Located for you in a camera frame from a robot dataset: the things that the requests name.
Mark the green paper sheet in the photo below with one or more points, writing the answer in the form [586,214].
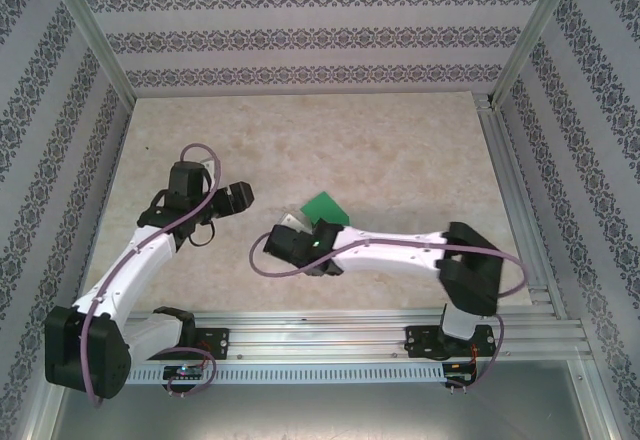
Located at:
[325,207]

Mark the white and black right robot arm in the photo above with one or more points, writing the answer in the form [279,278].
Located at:
[390,255]

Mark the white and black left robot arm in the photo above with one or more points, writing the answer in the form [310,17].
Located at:
[135,265]

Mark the grey metal panel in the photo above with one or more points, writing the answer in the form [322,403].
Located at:
[320,410]

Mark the left circuit board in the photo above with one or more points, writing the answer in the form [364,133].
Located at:
[182,372]

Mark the circuit board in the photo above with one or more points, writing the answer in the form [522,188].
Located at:
[457,372]
[182,372]

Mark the right circuit board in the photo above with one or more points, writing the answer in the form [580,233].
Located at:
[457,372]

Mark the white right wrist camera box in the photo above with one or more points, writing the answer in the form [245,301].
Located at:
[295,222]

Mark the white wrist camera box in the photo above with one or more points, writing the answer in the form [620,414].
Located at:
[210,166]
[295,222]

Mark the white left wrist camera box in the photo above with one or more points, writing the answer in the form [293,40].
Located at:
[210,166]

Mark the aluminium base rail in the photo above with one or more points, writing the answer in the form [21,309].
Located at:
[320,337]

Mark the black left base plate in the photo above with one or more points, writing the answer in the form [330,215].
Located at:
[217,342]

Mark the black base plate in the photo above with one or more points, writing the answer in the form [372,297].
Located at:
[420,342]
[217,342]

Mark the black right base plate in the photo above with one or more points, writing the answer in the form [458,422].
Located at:
[420,342]

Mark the aluminium frame post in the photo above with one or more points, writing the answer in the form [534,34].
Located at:
[87,25]
[535,25]

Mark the aluminium side rail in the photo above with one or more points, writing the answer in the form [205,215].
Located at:
[495,135]

